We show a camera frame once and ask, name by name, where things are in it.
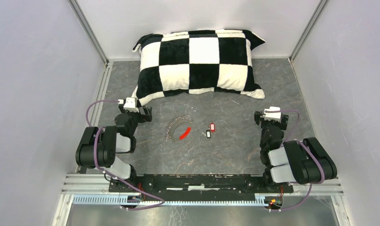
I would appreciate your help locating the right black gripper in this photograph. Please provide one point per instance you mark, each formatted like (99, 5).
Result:
(258, 116)

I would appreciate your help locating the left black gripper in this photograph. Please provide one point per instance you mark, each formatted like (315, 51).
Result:
(146, 117)

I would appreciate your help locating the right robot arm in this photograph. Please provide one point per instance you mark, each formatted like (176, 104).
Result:
(301, 161)

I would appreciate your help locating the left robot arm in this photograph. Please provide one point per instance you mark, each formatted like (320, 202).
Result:
(111, 141)

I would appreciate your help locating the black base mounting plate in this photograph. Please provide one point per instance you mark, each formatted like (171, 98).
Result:
(201, 187)

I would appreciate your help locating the black white checkered pillow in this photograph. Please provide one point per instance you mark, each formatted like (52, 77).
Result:
(197, 62)

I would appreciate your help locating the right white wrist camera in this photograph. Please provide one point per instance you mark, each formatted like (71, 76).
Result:
(272, 114)

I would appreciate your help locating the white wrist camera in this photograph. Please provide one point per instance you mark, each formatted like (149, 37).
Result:
(128, 105)
(272, 114)

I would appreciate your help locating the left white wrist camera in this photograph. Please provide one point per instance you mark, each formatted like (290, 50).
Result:
(128, 105)

